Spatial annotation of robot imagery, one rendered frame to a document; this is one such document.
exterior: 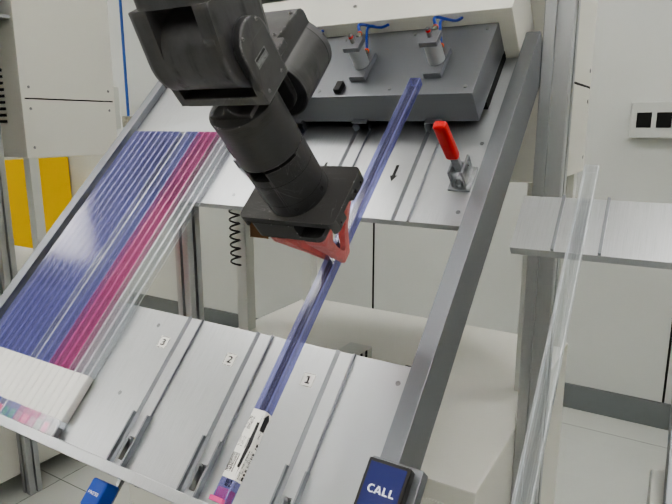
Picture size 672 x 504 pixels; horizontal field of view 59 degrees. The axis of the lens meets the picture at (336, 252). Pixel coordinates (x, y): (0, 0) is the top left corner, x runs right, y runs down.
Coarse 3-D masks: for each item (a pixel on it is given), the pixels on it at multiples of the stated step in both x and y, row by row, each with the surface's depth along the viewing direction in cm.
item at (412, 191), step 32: (512, 64) 81; (160, 128) 105; (192, 128) 102; (320, 128) 89; (352, 128) 86; (384, 128) 83; (416, 128) 81; (480, 128) 76; (320, 160) 84; (352, 160) 82; (416, 160) 77; (448, 160) 75; (480, 160) 73; (224, 192) 88; (384, 192) 76; (416, 192) 74; (448, 192) 72; (416, 224) 72; (448, 224) 69
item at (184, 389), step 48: (144, 336) 77; (192, 336) 74; (240, 336) 71; (96, 384) 75; (144, 384) 72; (192, 384) 70; (240, 384) 67; (288, 384) 65; (336, 384) 62; (384, 384) 60; (96, 432) 71; (144, 432) 68; (192, 432) 66; (240, 432) 63; (288, 432) 61; (336, 432) 59; (384, 432) 57; (192, 480) 62; (288, 480) 58; (336, 480) 56
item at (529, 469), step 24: (576, 216) 56; (576, 240) 54; (576, 264) 53; (576, 288) 52; (552, 312) 50; (552, 336) 49; (552, 360) 48; (552, 384) 46; (552, 408) 46; (528, 432) 45; (528, 456) 44; (528, 480) 43
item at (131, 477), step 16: (0, 416) 75; (16, 432) 73; (32, 432) 71; (64, 448) 68; (96, 464) 65; (112, 464) 64; (128, 480) 62; (144, 480) 62; (160, 496) 60; (176, 496) 59
